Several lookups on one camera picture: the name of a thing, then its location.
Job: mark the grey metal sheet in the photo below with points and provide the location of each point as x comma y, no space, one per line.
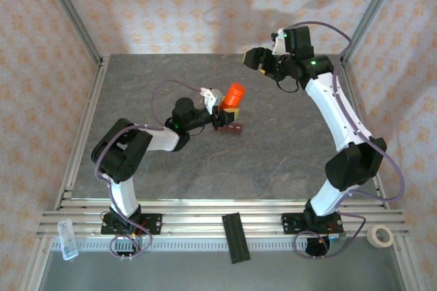
170,270

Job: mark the brown pill organizer box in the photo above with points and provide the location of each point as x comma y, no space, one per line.
233,128

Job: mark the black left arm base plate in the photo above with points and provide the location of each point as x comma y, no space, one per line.
153,224

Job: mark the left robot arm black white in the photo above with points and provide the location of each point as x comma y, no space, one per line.
119,154

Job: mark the aluminium frame post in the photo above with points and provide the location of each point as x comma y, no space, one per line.
71,14
372,14

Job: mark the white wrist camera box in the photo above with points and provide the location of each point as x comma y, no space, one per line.
280,44
211,98

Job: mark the clear plastic packet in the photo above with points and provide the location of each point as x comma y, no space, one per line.
67,239

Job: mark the white tape roll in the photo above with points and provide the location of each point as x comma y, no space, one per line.
373,238

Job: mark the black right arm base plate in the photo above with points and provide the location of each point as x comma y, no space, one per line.
290,224

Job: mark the aluminium side rail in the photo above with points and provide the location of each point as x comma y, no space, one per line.
93,99
351,86

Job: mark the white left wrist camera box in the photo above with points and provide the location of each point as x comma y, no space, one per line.
211,98

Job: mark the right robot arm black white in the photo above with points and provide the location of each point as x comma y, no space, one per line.
327,106

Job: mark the orange pill bottle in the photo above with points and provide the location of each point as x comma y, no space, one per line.
233,95

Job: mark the green circuit board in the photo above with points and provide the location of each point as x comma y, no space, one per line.
338,236

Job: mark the black ribbed bar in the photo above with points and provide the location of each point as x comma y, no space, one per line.
236,238

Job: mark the aluminium cross rails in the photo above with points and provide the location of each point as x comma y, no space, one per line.
205,209

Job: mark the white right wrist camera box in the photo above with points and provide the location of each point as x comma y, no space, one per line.
280,44

